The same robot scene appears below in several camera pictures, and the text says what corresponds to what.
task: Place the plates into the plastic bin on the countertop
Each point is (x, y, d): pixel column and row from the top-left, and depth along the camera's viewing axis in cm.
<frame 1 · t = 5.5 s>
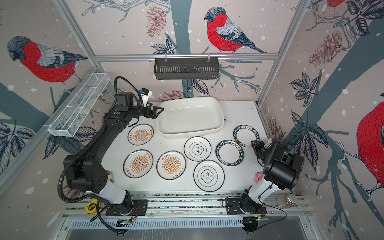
left hand: (155, 105, 81), fingers open
right hand: (253, 144, 94), fingers open
white plastic bin: (189, 116, 113), point 2 cm above the table
orange sunburst plate rear: (140, 134, 106), on the table
orange sunburst plate front left: (137, 163, 90), on the table
orange sunburst plate centre: (171, 165, 89), on the table
white green-rim plate rear: (197, 148, 97), on the table
white green-rim plate front: (209, 176, 85), on the table
green band plate far right: (244, 134, 104), on the table
green band plate near: (230, 153, 94), on the table

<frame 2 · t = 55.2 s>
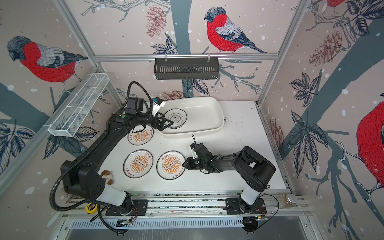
left hand: (166, 118, 77), fingers open
right hand: (182, 167, 86), fingers open
white green-rim plate rear: (177, 116, 113), point 2 cm above the table
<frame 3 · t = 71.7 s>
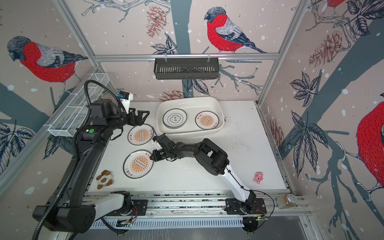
left hand: (139, 109, 70), fingers open
right hand: (151, 160, 91), fingers closed
orange sunburst plate centre: (207, 120, 112), on the table
pink small toy figure: (258, 177, 83), point 2 cm above the table
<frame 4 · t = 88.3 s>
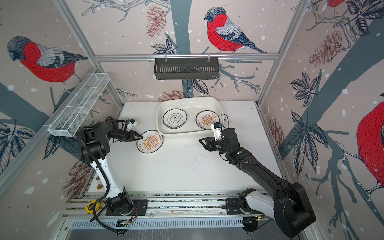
left hand: (138, 138, 99), fingers open
right hand: (201, 141, 80), fingers open
orange sunburst plate rear: (151, 141, 100), on the table
orange sunburst plate front left: (205, 118, 113), on the table
